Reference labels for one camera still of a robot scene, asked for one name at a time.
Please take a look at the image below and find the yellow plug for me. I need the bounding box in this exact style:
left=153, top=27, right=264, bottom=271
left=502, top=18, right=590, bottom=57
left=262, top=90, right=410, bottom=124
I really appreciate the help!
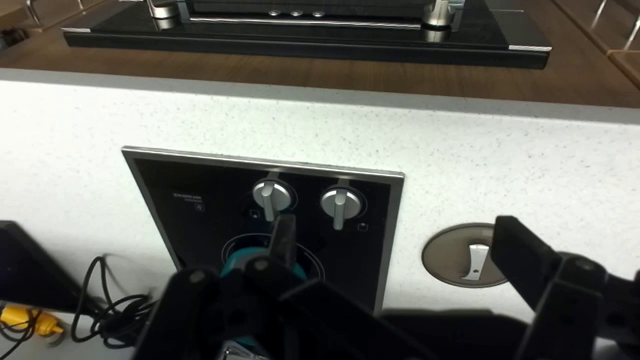
left=0, top=305, right=66, bottom=347

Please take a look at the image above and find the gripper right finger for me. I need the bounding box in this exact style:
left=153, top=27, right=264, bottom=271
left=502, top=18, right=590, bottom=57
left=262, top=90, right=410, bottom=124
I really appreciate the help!
left=491, top=215, right=640, bottom=360

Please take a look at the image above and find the silver stove knob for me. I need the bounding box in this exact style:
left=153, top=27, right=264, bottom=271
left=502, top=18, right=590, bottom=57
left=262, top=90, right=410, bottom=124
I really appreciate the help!
left=251, top=176, right=296, bottom=222
left=319, top=185, right=364, bottom=231

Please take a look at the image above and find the blue pot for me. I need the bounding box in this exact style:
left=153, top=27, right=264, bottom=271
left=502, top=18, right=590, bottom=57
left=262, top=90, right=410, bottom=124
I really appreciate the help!
left=219, top=244, right=309, bottom=282

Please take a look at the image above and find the black glass extractor hood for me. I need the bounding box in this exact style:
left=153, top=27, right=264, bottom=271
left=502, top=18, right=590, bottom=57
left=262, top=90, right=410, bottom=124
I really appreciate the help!
left=62, top=0, right=554, bottom=70

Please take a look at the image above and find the round grey countertop cover plate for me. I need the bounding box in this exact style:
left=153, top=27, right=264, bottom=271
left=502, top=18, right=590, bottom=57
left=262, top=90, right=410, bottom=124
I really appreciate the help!
left=421, top=223, right=512, bottom=289

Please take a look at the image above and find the black cable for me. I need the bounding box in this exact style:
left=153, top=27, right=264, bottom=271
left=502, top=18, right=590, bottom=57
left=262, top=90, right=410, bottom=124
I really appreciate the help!
left=70, top=255, right=160, bottom=350

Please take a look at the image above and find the black box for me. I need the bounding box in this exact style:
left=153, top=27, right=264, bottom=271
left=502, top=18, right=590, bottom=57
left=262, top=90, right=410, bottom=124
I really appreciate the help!
left=0, top=220, right=98, bottom=315

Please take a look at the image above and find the silver cabinet handle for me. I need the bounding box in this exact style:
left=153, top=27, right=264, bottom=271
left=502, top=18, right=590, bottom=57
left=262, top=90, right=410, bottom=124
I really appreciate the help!
left=590, top=0, right=610, bottom=32
left=622, top=14, right=640, bottom=52

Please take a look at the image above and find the black glass cooktop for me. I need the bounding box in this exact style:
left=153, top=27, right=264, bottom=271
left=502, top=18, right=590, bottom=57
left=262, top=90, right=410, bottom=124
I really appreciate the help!
left=121, top=146, right=405, bottom=317

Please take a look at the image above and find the round stove burner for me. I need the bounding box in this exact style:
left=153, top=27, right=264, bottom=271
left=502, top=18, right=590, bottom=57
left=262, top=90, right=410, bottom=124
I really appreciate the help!
left=221, top=232, right=326, bottom=287

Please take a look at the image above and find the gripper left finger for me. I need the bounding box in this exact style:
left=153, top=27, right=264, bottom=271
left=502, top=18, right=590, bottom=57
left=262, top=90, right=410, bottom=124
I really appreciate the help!
left=131, top=214, right=426, bottom=360

